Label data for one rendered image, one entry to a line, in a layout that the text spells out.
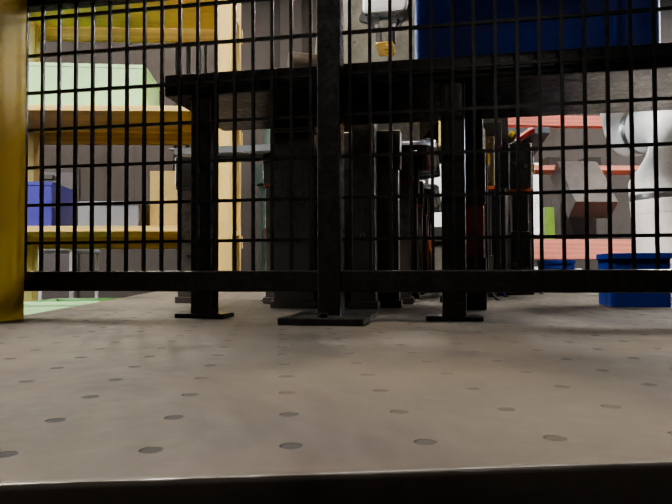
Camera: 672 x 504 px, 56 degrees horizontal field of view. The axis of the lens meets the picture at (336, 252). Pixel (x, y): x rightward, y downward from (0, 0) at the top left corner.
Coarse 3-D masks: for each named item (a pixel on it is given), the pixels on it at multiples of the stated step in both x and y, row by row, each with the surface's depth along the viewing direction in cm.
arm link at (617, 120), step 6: (600, 114) 160; (612, 114) 158; (618, 114) 158; (624, 114) 158; (612, 120) 159; (618, 120) 159; (624, 120) 158; (612, 126) 160; (618, 126) 159; (612, 132) 160; (618, 132) 159; (624, 132) 157; (612, 138) 161; (618, 138) 160; (624, 138) 158; (618, 150) 162; (624, 150) 161; (636, 150) 158
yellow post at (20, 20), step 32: (0, 0) 80; (0, 32) 80; (0, 64) 80; (0, 96) 80; (0, 128) 80; (0, 160) 80; (0, 192) 80; (0, 224) 80; (0, 256) 80; (0, 288) 79; (0, 320) 79
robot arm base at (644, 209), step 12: (636, 204) 155; (648, 204) 152; (660, 204) 151; (636, 216) 155; (648, 216) 152; (660, 216) 151; (636, 228) 156; (648, 228) 153; (660, 228) 151; (636, 240) 156; (648, 240) 153; (660, 240) 151; (636, 252) 156; (648, 252) 153; (660, 252) 151
